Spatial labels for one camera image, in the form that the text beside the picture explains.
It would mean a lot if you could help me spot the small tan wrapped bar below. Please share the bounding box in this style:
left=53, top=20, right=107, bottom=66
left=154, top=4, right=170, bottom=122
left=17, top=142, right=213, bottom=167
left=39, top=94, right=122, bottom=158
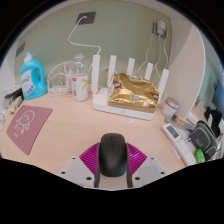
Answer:
left=173, top=114, right=187, bottom=127

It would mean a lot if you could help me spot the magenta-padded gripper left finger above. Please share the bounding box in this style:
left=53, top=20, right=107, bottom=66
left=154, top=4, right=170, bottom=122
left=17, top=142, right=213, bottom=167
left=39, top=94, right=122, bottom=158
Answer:
left=57, top=142, right=102, bottom=189

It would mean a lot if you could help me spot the clear bottle white label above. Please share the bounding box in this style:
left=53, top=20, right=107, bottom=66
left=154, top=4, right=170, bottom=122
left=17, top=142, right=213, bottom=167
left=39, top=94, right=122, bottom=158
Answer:
left=71, top=53, right=90, bottom=102

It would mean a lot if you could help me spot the grey zip pouch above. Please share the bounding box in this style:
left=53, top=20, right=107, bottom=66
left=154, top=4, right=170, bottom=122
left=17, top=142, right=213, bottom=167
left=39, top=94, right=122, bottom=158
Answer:
left=189, top=120, right=219, bottom=161

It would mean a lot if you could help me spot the white router with antennas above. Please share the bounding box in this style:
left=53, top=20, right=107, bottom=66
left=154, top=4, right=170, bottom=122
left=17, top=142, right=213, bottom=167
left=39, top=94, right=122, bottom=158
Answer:
left=90, top=54, right=170, bottom=121

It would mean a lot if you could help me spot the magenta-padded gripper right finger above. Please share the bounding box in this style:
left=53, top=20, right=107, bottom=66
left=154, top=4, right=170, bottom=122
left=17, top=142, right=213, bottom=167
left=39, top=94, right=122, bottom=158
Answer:
left=124, top=143, right=168, bottom=189

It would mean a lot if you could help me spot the black computer mouse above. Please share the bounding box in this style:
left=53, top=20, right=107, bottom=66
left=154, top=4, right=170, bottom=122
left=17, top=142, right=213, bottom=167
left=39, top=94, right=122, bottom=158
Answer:
left=97, top=132, right=130, bottom=178

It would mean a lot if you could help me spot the gold foil bag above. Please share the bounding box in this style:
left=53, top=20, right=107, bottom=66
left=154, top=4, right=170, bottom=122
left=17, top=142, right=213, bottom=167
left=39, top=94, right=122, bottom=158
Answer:
left=107, top=72, right=160, bottom=114

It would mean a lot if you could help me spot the grey wall socket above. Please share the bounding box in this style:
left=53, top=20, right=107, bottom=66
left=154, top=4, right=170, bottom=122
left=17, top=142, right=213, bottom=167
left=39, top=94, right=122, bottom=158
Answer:
left=75, top=11, right=97, bottom=26

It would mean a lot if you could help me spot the small white round jar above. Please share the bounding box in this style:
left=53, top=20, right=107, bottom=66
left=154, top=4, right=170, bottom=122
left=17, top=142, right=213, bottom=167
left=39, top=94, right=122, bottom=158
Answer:
left=161, top=96, right=180, bottom=117

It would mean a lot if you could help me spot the flat printed booklet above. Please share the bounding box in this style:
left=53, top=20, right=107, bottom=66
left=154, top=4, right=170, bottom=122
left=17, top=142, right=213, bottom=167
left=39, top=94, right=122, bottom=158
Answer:
left=3, top=84, right=23, bottom=101

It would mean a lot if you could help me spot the mauve mouse pad white drawing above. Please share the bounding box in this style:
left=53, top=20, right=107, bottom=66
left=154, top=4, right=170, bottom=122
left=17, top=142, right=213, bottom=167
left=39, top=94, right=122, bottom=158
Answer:
left=5, top=104, right=54, bottom=156

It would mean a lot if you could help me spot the white wall charger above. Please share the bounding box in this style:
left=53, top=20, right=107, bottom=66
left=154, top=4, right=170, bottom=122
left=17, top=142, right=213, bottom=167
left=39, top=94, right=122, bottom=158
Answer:
left=152, top=19, right=169, bottom=39

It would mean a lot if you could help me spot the green packet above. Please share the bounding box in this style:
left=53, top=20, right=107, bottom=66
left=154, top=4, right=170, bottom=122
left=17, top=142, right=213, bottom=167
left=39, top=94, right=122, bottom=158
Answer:
left=194, top=147, right=207, bottom=164

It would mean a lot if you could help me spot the small tan box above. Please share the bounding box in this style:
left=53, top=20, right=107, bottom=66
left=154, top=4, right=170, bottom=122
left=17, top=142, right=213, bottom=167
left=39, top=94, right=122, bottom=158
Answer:
left=7, top=95, right=24, bottom=116

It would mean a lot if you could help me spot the blue detergent bottle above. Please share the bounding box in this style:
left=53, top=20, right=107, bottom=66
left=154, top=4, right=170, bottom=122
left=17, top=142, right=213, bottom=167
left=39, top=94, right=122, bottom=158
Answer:
left=19, top=50, right=48, bottom=101

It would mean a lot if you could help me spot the white power cable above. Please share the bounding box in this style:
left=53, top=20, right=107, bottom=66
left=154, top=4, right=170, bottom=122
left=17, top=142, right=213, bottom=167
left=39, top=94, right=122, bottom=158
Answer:
left=67, top=16, right=102, bottom=58

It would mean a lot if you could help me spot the grey blank wall plate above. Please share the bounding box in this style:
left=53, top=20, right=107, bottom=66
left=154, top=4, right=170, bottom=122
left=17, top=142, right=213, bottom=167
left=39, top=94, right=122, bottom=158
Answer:
left=15, top=41, right=27, bottom=58

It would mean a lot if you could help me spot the white remote control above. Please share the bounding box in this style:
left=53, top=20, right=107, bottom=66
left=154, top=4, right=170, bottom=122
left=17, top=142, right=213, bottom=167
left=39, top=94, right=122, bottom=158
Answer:
left=161, top=122, right=198, bottom=167

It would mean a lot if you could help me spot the black bag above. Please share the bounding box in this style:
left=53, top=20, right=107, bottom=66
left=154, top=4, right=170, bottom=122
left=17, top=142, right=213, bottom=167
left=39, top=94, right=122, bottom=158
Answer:
left=203, top=106, right=224, bottom=138

